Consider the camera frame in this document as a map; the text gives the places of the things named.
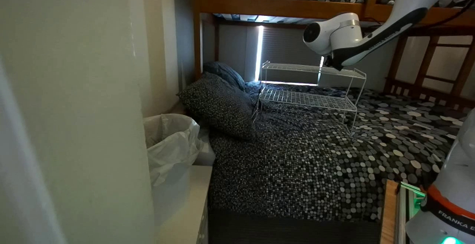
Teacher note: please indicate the wooden bunk bed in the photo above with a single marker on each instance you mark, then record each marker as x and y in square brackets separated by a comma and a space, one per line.
[282, 6]

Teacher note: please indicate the dark blue pillow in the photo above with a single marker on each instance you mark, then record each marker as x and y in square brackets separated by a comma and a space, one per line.
[226, 73]

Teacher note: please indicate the dotted black pillow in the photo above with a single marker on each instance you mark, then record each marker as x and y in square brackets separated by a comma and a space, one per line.
[222, 106]

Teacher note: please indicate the white nightstand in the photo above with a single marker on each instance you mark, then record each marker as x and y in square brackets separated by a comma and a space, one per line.
[189, 207]

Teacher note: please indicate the dotted black bedspread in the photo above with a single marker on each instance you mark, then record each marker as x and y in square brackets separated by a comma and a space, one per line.
[315, 162]

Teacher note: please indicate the wooden bed ladder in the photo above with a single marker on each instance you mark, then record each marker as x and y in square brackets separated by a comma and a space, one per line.
[426, 77]

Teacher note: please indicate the window with grey blind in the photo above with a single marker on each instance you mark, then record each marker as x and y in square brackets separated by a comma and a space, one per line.
[285, 51]

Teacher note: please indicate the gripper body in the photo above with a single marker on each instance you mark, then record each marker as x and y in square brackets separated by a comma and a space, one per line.
[334, 62]

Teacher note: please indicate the bin with white bag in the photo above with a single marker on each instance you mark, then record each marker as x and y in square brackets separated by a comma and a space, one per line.
[169, 143]

